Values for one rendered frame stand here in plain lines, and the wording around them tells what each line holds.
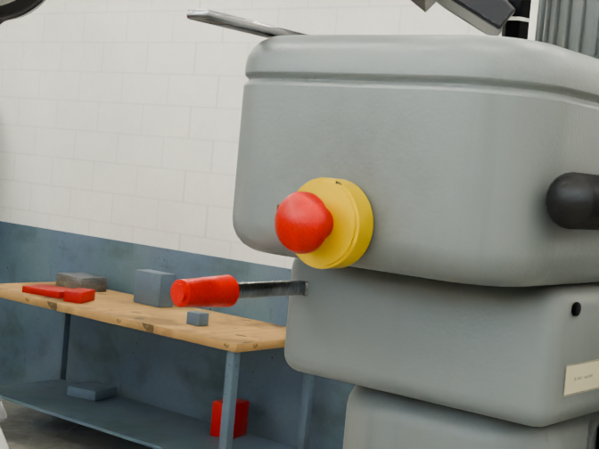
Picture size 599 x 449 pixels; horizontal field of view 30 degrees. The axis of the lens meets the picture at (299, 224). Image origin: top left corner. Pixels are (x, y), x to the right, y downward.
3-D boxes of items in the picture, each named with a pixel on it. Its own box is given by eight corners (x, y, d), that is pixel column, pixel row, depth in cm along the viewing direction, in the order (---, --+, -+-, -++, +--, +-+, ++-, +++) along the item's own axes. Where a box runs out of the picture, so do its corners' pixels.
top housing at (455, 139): (508, 295, 67) (535, 28, 66) (193, 245, 83) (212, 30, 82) (748, 277, 104) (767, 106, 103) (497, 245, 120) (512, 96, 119)
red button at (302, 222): (313, 257, 70) (319, 193, 70) (265, 249, 72) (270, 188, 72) (344, 257, 73) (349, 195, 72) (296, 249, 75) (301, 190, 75)
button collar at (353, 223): (352, 273, 72) (361, 181, 71) (281, 262, 75) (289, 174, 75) (370, 273, 73) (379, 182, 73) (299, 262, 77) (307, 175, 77)
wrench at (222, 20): (217, 19, 75) (218, 6, 75) (175, 19, 78) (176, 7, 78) (404, 64, 95) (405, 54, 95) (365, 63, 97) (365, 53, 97)
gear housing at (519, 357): (549, 436, 75) (564, 289, 75) (274, 369, 91) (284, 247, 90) (713, 387, 102) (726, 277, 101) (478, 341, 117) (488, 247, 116)
